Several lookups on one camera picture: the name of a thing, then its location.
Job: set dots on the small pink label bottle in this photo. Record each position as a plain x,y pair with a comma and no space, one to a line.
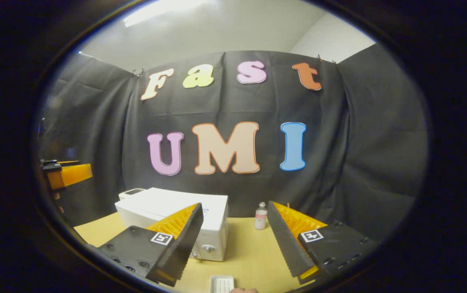
261,217

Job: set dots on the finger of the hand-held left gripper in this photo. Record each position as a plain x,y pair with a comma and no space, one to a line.
72,173

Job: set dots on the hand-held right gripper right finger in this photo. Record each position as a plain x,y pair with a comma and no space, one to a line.
284,240

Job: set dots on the white rectangular tray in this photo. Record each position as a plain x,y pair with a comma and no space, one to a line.
222,285

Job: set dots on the black backdrop cloth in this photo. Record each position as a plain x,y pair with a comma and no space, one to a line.
359,154

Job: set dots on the white microwave oven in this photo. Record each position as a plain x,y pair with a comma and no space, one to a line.
164,205

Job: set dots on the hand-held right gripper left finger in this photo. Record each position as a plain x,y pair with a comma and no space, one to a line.
184,248

